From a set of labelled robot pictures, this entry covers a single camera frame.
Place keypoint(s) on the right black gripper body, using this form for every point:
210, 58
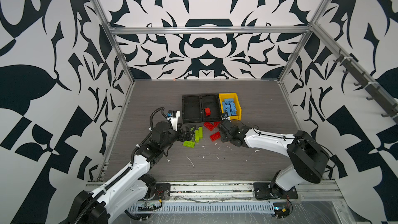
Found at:
224, 138

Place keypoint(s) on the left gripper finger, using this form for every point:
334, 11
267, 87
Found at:
187, 131
184, 138

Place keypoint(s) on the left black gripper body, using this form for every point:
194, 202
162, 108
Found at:
171, 136

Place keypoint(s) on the red lego brick from arch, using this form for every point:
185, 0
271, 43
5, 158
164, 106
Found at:
215, 136

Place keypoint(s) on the blue lego long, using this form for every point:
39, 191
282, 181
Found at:
227, 108

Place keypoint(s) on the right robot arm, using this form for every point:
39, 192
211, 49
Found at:
308, 158

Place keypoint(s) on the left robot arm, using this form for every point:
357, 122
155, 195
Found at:
132, 183

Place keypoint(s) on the green lego brick right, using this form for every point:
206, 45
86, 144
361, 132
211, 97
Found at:
198, 135

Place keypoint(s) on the left black bin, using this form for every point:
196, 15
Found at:
191, 108

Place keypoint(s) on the black bin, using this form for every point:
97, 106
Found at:
191, 108
211, 101

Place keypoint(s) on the yellow bin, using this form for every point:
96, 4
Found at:
223, 97

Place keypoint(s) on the middle black bin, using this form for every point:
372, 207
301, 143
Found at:
211, 101

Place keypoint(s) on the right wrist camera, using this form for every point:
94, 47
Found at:
225, 116

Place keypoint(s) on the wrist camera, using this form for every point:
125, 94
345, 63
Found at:
225, 116
172, 118

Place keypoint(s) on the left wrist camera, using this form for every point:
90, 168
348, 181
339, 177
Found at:
172, 118

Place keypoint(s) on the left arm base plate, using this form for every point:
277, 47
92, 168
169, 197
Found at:
158, 191

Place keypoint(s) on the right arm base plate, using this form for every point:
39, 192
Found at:
270, 191

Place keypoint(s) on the wall hook rack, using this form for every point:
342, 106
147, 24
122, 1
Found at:
363, 80

